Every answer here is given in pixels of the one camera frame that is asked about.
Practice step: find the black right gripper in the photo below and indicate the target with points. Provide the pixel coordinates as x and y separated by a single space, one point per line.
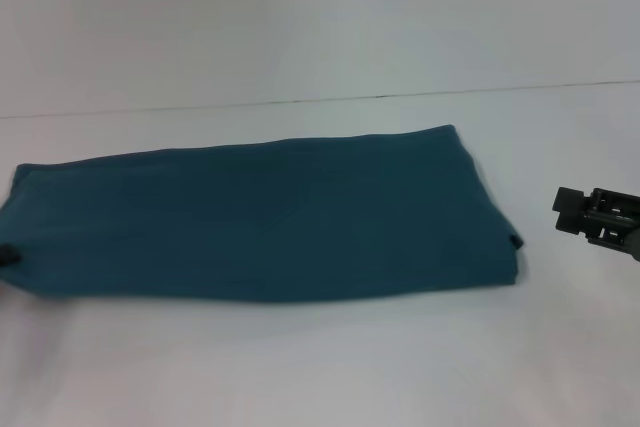
612 222

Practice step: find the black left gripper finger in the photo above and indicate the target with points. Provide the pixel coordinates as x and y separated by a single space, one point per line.
7 255

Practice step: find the blue-green shirt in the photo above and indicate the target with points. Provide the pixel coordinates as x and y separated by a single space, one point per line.
250 222

